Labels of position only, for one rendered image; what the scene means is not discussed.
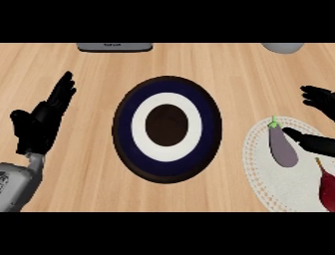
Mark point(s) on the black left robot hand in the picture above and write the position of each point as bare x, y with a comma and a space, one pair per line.
39, 124

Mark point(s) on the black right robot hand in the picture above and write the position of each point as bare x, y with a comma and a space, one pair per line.
329, 139

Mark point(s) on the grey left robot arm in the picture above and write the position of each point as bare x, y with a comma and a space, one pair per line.
5, 186

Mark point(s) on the white round placemat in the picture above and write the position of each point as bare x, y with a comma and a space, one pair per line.
288, 179

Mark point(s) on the dark blue and white plate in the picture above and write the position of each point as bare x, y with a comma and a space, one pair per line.
166, 129

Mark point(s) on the purple eggplant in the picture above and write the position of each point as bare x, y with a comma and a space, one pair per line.
282, 149

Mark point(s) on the grey flat appliance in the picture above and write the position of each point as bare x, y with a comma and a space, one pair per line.
113, 47

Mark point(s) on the pale grey round object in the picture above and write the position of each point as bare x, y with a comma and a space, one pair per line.
282, 47

